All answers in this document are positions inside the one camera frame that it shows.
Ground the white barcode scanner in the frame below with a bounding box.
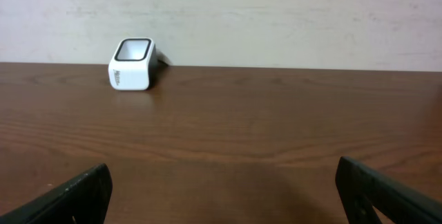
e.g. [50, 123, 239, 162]
[108, 37, 158, 91]

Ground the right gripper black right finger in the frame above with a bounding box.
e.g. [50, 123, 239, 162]
[335, 156, 441, 224]

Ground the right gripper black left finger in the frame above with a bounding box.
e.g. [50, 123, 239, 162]
[1, 164, 113, 224]

